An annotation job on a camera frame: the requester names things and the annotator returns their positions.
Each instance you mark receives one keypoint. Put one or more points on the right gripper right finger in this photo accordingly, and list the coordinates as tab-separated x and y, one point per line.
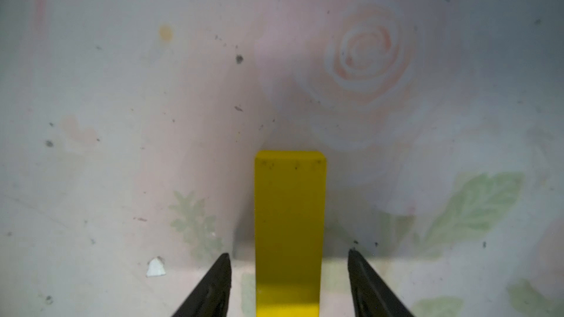
370	294

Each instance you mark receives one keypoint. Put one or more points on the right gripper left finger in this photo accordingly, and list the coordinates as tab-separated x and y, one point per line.
210	298

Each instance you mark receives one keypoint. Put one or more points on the yellow block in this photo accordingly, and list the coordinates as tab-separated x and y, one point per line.
289	214

